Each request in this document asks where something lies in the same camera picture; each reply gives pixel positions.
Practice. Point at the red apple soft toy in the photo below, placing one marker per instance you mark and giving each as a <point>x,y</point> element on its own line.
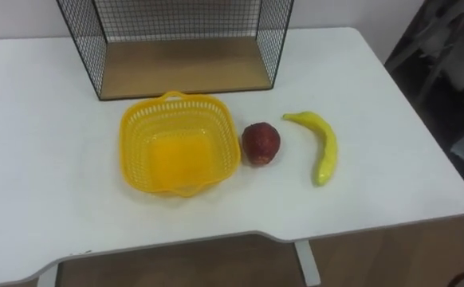
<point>260,143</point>

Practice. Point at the yellow plastic basket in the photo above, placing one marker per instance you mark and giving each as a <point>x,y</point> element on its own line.
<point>180,155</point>

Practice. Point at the yellow banana soft toy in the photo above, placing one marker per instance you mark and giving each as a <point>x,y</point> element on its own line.
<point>327,147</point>

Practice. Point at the white desk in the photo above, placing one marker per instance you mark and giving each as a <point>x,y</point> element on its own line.
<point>48,167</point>

